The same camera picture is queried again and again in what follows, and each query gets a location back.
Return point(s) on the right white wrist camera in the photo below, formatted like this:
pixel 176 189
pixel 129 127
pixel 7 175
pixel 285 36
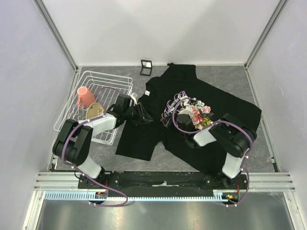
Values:
pixel 186 111

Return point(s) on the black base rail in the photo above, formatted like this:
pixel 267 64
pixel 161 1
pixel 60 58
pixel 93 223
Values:
pixel 183 180

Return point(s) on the black printed t-shirt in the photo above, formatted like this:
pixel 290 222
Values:
pixel 176 83

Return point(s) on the toothed aluminium cable rail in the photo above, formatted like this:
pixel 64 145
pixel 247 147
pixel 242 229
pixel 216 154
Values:
pixel 95 196

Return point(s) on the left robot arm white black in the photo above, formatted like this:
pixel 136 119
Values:
pixel 74 139

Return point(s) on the pink plastic cup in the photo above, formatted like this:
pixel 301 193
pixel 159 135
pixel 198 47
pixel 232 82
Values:
pixel 85 97

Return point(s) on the white wire basket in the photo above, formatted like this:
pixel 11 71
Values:
pixel 105 88

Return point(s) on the small black open box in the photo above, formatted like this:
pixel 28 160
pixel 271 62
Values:
pixel 146 67

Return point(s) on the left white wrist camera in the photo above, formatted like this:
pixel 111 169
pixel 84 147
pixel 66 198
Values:
pixel 133 97

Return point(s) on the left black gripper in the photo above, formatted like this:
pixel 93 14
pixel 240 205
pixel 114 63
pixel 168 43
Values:
pixel 143 117

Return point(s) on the tan round plate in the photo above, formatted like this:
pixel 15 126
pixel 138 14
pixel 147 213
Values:
pixel 94 110

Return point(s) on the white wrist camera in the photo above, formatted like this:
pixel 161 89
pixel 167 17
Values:
pixel 186 111
pixel 133 97

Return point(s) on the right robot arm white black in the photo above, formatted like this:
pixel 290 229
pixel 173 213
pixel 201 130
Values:
pixel 233 135

